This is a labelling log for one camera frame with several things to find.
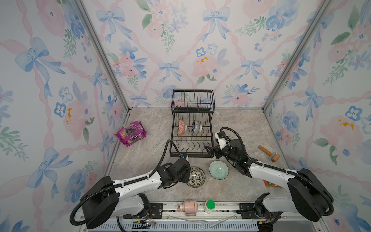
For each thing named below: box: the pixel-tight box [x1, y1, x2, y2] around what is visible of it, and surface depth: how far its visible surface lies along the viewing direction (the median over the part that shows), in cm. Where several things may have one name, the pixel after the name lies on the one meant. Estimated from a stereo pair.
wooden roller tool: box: [257, 145, 281, 163], surface depth 95 cm
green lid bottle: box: [205, 199, 216, 214], surface depth 69 cm
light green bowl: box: [208, 159, 229, 180], surface depth 87 cm
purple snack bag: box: [114, 120, 147, 147], surface depth 100 cm
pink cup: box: [179, 200, 198, 217], surface depth 70 cm
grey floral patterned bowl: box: [186, 166, 206, 189], surface depth 85 cm
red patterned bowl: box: [178, 119, 186, 136], surface depth 97 cm
